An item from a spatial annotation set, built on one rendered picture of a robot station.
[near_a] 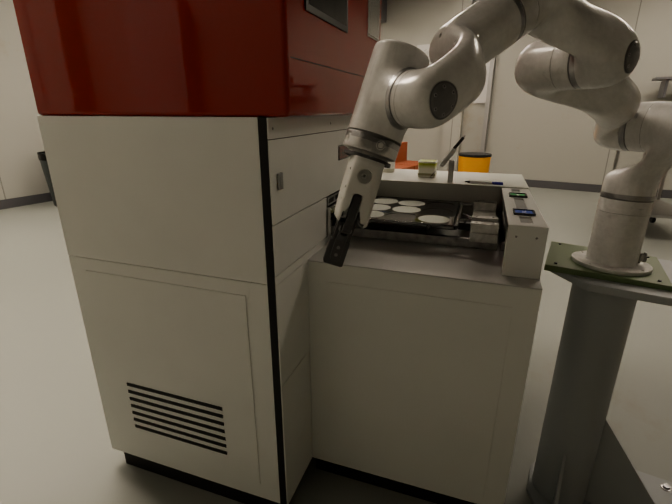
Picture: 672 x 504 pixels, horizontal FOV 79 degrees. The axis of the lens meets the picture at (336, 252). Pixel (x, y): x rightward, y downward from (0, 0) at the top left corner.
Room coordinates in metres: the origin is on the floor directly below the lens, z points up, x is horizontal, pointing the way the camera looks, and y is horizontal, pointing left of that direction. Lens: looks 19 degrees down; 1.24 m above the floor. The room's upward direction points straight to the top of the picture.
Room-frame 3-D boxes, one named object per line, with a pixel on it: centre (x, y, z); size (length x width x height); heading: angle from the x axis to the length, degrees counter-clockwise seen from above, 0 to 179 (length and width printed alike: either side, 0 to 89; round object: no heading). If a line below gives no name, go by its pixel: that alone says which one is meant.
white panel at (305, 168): (1.33, 0.02, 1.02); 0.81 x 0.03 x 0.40; 161
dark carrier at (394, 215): (1.43, -0.25, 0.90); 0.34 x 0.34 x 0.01; 71
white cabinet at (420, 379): (1.47, -0.38, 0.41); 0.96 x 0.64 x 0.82; 161
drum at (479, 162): (5.64, -1.87, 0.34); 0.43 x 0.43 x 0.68
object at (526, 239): (1.25, -0.57, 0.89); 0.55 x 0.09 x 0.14; 161
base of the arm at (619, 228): (1.07, -0.76, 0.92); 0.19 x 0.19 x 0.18
